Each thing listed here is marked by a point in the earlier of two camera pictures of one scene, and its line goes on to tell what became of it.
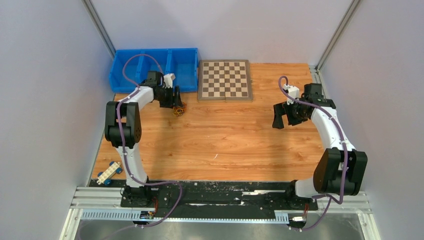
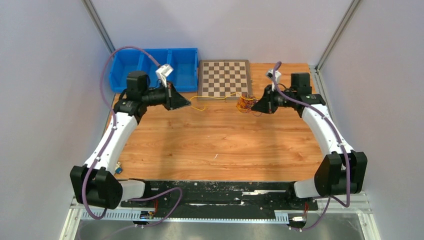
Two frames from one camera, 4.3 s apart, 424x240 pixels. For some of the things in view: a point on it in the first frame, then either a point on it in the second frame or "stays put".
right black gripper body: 295,115 to 270,100
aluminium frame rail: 354,202 stays put
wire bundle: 179,110 to 244,104
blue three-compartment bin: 131,67 stays put
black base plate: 211,196 stays put
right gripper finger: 280,109 to 255,107
